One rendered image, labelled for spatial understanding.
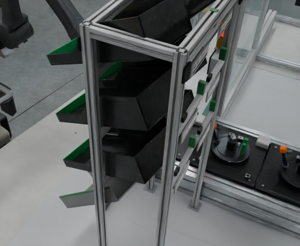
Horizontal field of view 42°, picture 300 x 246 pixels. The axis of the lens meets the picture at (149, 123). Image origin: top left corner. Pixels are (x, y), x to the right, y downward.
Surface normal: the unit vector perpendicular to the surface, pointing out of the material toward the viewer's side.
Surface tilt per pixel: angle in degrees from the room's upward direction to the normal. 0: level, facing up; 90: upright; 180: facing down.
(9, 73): 0
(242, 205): 90
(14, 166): 0
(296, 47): 0
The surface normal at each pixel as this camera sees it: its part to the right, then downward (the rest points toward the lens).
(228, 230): 0.04, -0.74
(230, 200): -0.44, 0.59
